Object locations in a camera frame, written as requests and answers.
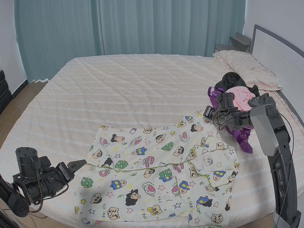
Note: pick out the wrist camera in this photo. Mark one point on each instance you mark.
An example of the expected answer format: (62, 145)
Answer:
(227, 100)
(26, 159)

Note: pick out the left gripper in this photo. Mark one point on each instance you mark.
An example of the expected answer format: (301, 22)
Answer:
(51, 184)

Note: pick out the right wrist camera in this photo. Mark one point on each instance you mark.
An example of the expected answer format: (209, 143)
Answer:
(227, 100)

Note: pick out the bed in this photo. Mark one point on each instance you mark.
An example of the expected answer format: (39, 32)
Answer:
(142, 84)

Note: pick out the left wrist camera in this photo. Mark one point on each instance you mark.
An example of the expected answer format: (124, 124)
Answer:
(26, 159)

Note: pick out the blue-green curtain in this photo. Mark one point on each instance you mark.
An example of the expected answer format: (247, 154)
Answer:
(166, 18)
(57, 27)

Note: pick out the pink garment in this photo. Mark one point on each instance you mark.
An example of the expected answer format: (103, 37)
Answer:
(242, 98)

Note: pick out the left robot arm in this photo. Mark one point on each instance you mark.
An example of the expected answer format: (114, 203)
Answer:
(14, 198)

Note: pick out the black chest of drawers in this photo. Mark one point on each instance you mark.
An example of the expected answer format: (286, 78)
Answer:
(4, 89)

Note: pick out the white printed pyjama top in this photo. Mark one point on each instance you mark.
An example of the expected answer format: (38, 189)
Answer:
(142, 174)

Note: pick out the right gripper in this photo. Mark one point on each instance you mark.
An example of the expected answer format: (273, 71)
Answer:
(213, 115)

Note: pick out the black garment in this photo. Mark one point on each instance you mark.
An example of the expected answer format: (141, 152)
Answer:
(231, 78)

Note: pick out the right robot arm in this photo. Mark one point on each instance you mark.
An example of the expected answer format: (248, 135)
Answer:
(264, 129)

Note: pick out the dark grey garment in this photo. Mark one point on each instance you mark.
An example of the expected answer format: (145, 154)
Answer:
(258, 101)

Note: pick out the purple satin garment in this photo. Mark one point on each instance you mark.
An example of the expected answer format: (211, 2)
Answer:
(242, 136)

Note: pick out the grey bedside table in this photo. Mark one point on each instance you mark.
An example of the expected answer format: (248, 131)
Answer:
(237, 44)

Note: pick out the cream pillow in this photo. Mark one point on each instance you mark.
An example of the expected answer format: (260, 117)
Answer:
(251, 66)

